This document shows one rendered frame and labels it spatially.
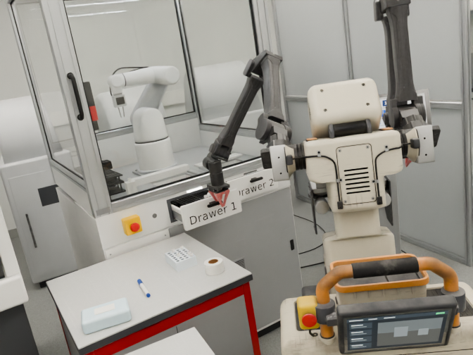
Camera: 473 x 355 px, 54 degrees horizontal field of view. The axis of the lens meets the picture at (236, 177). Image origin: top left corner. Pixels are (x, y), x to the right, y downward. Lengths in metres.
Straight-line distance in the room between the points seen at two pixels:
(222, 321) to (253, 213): 0.80
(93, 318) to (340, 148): 0.92
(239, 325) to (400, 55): 1.08
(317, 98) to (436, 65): 1.75
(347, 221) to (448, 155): 1.75
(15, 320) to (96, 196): 0.55
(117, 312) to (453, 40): 2.34
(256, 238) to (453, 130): 1.41
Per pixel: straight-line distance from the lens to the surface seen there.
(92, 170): 1.99
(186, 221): 2.00
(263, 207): 2.39
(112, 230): 2.07
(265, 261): 2.49
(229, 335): 1.75
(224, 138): 1.92
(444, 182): 3.24
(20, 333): 1.94
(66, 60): 1.96
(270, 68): 1.76
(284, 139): 1.49
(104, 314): 1.56
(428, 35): 3.13
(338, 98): 1.43
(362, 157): 1.39
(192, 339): 1.40
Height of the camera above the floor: 1.53
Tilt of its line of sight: 15 degrees down
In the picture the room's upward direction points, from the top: 9 degrees counter-clockwise
